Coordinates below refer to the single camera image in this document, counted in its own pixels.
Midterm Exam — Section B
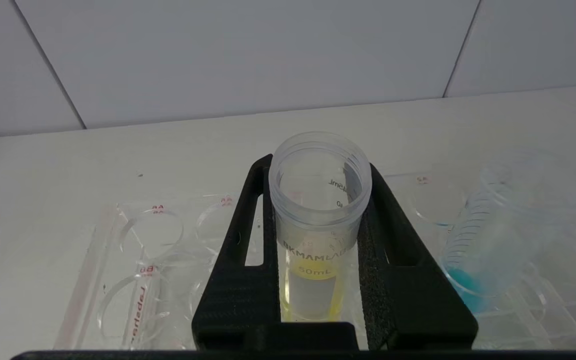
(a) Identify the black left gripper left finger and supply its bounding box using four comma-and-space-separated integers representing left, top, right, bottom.
191, 154, 281, 351

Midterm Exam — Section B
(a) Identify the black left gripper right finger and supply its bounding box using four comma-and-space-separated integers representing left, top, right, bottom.
355, 162, 479, 351

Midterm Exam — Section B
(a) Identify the yellow pigment test tube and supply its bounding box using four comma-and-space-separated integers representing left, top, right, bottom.
268, 131, 373, 322

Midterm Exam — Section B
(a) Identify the blue pigment test tube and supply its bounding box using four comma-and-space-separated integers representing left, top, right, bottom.
440, 150, 576, 313

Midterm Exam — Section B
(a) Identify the clear acrylic test tube rack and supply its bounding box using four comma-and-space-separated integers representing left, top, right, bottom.
53, 170, 576, 351

